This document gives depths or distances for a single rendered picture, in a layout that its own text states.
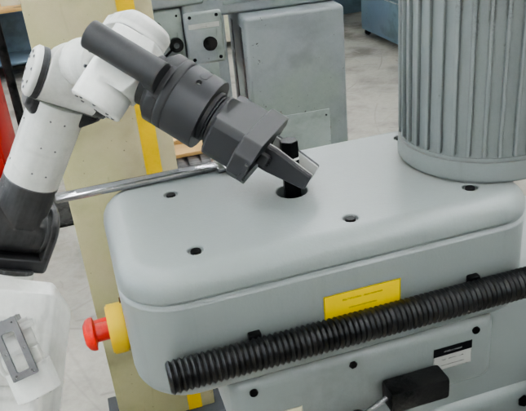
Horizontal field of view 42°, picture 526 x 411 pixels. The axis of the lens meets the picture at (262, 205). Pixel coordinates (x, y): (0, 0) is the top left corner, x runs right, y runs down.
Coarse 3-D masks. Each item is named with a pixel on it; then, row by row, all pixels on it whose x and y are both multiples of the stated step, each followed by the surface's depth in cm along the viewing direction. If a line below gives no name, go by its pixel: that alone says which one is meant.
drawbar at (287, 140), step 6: (288, 138) 79; (294, 138) 79; (282, 144) 78; (288, 144) 78; (294, 144) 78; (282, 150) 78; (288, 150) 78; (294, 150) 78; (294, 156) 79; (288, 186) 80; (294, 186) 80; (288, 192) 81; (294, 192) 81; (300, 192) 81
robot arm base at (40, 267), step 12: (48, 216) 116; (48, 228) 115; (48, 240) 115; (0, 252) 114; (12, 252) 117; (48, 252) 116; (0, 264) 113; (12, 264) 114; (24, 264) 115; (36, 264) 116
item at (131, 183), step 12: (180, 168) 88; (192, 168) 88; (204, 168) 88; (216, 168) 88; (120, 180) 87; (132, 180) 87; (144, 180) 86; (156, 180) 87; (168, 180) 87; (60, 192) 85; (72, 192) 85; (84, 192) 85; (96, 192) 85; (108, 192) 86
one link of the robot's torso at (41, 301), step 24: (0, 288) 109; (24, 288) 111; (48, 288) 114; (0, 312) 108; (24, 312) 110; (48, 312) 112; (48, 336) 111; (0, 384) 106; (0, 408) 105; (24, 408) 107; (48, 408) 110
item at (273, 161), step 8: (264, 152) 78; (272, 152) 78; (280, 152) 78; (264, 160) 78; (272, 160) 78; (280, 160) 78; (288, 160) 78; (264, 168) 79; (272, 168) 79; (280, 168) 79; (288, 168) 78; (296, 168) 78; (304, 168) 78; (280, 176) 79; (288, 176) 79; (296, 176) 78; (304, 176) 78; (296, 184) 79; (304, 184) 78
